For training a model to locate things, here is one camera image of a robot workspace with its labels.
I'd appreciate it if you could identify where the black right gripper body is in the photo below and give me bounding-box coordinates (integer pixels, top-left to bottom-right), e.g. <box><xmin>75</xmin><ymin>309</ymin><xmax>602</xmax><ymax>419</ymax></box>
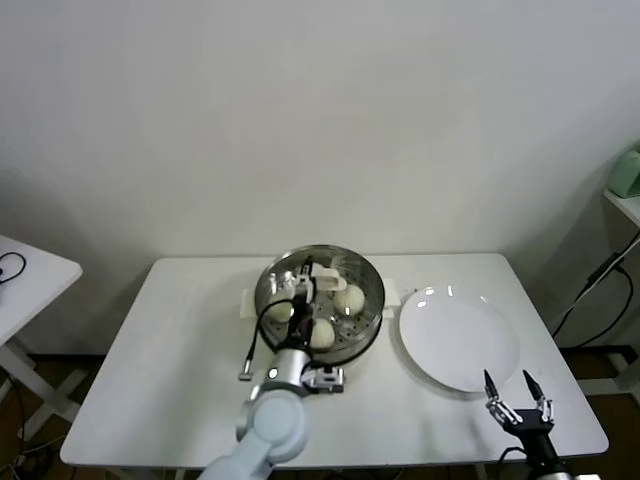
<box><xmin>507</xmin><ymin>409</ymin><xmax>569</xmax><ymax>471</ymax></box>

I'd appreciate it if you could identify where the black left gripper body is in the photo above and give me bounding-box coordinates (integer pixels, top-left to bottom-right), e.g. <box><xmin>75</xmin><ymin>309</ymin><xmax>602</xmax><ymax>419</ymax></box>
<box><xmin>287</xmin><ymin>294</ymin><xmax>321</xmax><ymax>349</ymax></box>

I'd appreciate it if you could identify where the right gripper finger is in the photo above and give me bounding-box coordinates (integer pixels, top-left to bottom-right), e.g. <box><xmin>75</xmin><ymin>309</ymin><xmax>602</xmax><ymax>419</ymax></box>
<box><xmin>523</xmin><ymin>368</ymin><xmax>555</xmax><ymax>426</ymax></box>
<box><xmin>483</xmin><ymin>368</ymin><xmax>519</xmax><ymax>426</ymax></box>

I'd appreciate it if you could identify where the white steamed baozi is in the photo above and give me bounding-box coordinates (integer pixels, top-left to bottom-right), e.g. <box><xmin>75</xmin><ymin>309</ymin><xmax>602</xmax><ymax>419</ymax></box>
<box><xmin>307</xmin><ymin>318</ymin><xmax>336</xmax><ymax>350</ymax></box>
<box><xmin>267</xmin><ymin>302</ymin><xmax>296</xmax><ymax>324</ymax></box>
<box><xmin>333</xmin><ymin>284</ymin><xmax>366</xmax><ymax>316</ymax></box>

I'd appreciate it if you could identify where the stainless steel steamer basket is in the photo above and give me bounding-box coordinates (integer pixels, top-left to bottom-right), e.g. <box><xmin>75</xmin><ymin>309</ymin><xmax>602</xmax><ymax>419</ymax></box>
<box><xmin>239</xmin><ymin>244</ymin><xmax>401</xmax><ymax>354</ymax></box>

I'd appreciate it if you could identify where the cream electric cooker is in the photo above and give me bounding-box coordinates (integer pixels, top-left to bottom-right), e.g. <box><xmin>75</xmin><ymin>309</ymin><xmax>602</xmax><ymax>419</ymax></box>
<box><xmin>259</xmin><ymin>322</ymin><xmax>384</xmax><ymax>374</ymax></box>

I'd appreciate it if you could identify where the white round plate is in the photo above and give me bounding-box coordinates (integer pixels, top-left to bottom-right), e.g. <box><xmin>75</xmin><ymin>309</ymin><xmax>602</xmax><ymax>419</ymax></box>
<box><xmin>398</xmin><ymin>285</ymin><xmax>521</xmax><ymax>396</ymax></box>

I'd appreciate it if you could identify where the white shelf rack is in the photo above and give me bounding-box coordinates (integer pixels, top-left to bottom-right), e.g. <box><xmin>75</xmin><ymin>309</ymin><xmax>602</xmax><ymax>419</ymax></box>
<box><xmin>602</xmin><ymin>188</ymin><xmax>640</xmax><ymax>396</ymax></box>

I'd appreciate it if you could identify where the pale green appliance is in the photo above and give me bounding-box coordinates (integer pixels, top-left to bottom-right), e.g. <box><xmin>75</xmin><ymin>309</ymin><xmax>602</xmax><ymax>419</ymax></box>
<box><xmin>610</xmin><ymin>144</ymin><xmax>640</xmax><ymax>199</ymax></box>

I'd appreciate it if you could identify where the white folding side table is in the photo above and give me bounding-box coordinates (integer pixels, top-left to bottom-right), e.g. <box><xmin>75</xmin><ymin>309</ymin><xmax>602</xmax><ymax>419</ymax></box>
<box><xmin>0</xmin><ymin>234</ymin><xmax>83</xmax><ymax>436</ymax></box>

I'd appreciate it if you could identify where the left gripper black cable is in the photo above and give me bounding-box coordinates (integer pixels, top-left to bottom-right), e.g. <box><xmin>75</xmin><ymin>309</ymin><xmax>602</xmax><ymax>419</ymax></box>
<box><xmin>238</xmin><ymin>294</ymin><xmax>301</xmax><ymax>384</ymax></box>

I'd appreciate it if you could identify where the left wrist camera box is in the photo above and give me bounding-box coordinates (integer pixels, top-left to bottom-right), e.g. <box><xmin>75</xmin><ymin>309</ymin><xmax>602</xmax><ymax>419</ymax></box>
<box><xmin>301</xmin><ymin>366</ymin><xmax>347</xmax><ymax>396</ymax></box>

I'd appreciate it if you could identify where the black wall power cable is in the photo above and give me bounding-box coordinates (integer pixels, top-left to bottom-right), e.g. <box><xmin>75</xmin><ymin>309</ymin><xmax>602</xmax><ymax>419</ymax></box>
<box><xmin>549</xmin><ymin>252</ymin><xmax>634</xmax><ymax>347</ymax></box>

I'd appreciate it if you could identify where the thin black looped cable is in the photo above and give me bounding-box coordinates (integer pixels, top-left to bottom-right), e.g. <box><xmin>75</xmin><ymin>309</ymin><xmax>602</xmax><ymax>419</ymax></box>
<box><xmin>0</xmin><ymin>252</ymin><xmax>27</xmax><ymax>287</ymax></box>

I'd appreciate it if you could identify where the white floor cable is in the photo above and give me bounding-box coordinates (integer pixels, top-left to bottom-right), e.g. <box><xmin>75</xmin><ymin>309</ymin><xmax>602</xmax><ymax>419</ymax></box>
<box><xmin>14</xmin><ymin>435</ymin><xmax>67</xmax><ymax>469</ymax></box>

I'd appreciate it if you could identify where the black floor cable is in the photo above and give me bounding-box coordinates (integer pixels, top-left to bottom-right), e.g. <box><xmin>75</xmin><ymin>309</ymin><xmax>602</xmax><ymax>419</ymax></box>
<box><xmin>0</xmin><ymin>367</ymin><xmax>27</xmax><ymax>444</ymax></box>

